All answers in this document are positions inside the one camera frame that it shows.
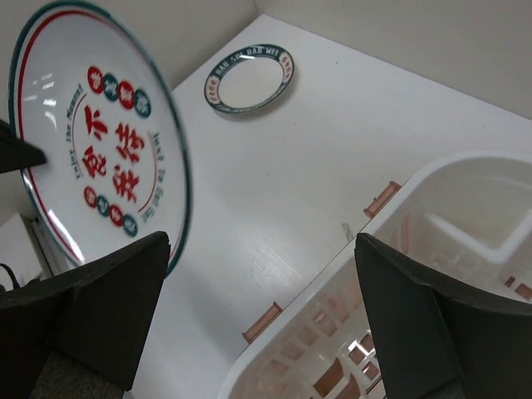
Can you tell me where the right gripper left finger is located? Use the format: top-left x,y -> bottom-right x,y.
1,232 -> 170,398

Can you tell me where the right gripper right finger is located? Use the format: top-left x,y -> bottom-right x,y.
354,233 -> 531,398

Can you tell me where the red green character plate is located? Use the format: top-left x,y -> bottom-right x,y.
8,1 -> 192,268

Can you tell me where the white pink dish rack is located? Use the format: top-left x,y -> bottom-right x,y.
219,151 -> 531,398

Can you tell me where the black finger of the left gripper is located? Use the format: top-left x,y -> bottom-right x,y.
0,120 -> 47,174

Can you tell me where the green rimmed white plate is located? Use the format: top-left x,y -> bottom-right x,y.
203,43 -> 296,116

